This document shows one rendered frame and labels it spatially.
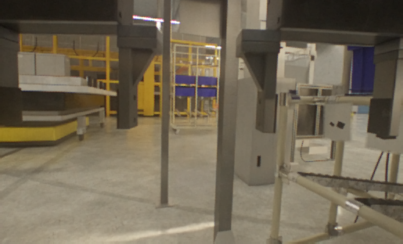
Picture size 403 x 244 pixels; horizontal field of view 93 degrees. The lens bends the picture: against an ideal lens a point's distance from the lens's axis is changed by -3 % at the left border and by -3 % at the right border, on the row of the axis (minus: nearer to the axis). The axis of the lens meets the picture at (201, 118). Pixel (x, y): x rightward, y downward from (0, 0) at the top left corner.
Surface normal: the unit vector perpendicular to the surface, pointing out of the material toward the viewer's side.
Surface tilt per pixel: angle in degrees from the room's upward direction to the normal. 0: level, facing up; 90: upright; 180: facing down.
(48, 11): 90
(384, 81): 90
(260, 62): 90
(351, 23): 90
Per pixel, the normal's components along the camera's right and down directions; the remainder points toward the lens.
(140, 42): 0.01, 0.09
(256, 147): 0.27, 0.09
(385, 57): -1.00, -0.03
